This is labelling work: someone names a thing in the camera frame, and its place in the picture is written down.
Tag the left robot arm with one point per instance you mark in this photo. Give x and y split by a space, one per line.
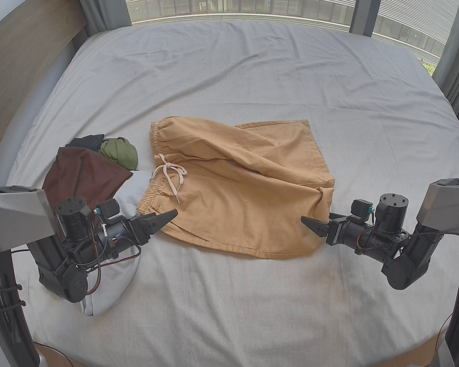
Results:
19 216

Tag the green garment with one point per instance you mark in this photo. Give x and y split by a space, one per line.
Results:
120 153

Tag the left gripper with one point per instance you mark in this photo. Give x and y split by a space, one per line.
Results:
122 237

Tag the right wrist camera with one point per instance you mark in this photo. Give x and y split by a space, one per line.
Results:
360 208

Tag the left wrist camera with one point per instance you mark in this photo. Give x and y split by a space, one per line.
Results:
109 209

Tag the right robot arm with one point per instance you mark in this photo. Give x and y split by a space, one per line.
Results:
443 208

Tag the brown garment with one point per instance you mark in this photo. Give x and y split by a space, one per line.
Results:
84 174

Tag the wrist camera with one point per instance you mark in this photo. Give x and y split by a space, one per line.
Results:
109 209
360 208

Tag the pale blue garment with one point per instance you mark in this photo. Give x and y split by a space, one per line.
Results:
132 193

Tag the black garment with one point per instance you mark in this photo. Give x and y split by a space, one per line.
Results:
84 142

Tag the bed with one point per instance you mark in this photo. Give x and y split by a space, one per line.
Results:
252 71

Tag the tan shorts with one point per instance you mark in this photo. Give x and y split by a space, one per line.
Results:
252 189

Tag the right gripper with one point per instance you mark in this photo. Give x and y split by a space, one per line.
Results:
350 233

